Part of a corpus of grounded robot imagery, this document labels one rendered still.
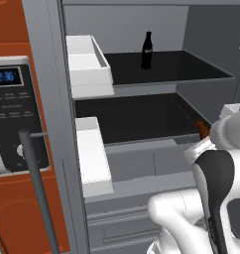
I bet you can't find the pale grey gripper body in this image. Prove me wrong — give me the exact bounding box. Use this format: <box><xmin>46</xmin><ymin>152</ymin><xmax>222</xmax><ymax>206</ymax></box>
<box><xmin>218</xmin><ymin>102</ymin><xmax>240</xmax><ymax>120</ymax></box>

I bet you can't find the black fridge shelf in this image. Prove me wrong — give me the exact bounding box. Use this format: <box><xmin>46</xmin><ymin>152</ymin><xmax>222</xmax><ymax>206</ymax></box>
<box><xmin>73</xmin><ymin>91</ymin><xmax>213</xmax><ymax>146</ymax></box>
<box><xmin>102</xmin><ymin>49</ymin><xmax>236</xmax><ymax>88</ymax></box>

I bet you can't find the grey fridge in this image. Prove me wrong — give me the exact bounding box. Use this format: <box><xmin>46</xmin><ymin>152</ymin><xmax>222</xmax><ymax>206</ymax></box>
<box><xmin>60</xmin><ymin>0</ymin><xmax>240</xmax><ymax>254</ymax></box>

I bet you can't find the grey fridge crisper drawer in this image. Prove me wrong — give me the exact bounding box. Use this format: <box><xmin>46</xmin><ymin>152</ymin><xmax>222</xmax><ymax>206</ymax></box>
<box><xmin>104</xmin><ymin>140</ymin><xmax>196</xmax><ymax>184</ymax></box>

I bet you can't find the grey fridge freezer drawer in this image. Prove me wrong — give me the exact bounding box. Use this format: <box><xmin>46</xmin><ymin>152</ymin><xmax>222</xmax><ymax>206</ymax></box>
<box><xmin>84</xmin><ymin>188</ymin><xmax>196</xmax><ymax>254</ymax></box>

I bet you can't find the grey fridge door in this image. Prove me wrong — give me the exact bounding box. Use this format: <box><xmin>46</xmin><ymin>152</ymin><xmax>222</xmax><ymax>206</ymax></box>
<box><xmin>21</xmin><ymin>0</ymin><xmax>91</xmax><ymax>254</ymax></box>

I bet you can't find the orange soda bottle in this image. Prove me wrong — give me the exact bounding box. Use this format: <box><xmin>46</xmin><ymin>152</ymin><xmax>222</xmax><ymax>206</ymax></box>
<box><xmin>194</xmin><ymin>119</ymin><xmax>211</xmax><ymax>140</ymax></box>

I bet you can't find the black soda bottle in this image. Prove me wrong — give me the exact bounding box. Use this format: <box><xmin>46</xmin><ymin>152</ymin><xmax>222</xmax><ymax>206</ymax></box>
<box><xmin>140</xmin><ymin>31</ymin><xmax>154</xmax><ymax>70</ymax></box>

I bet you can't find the black oven with display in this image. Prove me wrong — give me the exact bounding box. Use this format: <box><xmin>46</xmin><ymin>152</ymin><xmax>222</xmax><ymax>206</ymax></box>
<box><xmin>0</xmin><ymin>55</ymin><xmax>53</xmax><ymax>179</ymax></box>

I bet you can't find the orange cupboard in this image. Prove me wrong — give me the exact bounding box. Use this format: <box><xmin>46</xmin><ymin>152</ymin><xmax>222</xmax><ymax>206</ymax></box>
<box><xmin>0</xmin><ymin>0</ymin><xmax>72</xmax><ymax>254</ymax></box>

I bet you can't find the grey fridge door handle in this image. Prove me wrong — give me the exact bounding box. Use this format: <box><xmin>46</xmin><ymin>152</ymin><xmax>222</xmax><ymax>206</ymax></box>
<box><xmin>18</xmin><ymin>128</ymin><xmax>62</xmax><ymax>254</ymax></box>

